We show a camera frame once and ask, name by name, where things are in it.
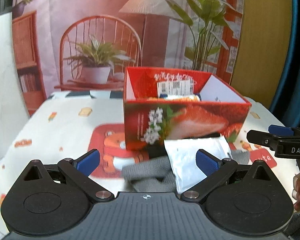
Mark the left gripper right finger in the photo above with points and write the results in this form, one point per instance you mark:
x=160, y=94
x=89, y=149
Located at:
x=217, y=173

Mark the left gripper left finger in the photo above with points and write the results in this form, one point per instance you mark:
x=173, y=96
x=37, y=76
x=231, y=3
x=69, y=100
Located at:
x=77, y=173

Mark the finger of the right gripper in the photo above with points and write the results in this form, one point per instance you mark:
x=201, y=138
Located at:
x=269, y=139

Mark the white sock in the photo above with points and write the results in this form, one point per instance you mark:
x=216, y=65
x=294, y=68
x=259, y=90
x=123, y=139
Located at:
x=182, y=156

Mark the grey knitted sock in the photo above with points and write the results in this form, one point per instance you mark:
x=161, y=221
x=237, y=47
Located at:
x=155, y=175

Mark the printed living room backdrop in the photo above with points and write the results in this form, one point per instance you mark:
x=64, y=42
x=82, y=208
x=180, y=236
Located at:
x=87, y=44

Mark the person's right hand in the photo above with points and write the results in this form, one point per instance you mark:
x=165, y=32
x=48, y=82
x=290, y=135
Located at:
x=296, y=191

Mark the red strawberry cardboard box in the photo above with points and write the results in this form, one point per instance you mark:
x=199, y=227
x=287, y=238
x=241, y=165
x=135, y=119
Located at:
x=149, y=120

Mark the white barcode label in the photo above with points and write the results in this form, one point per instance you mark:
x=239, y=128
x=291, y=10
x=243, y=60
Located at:
x=176, y=87

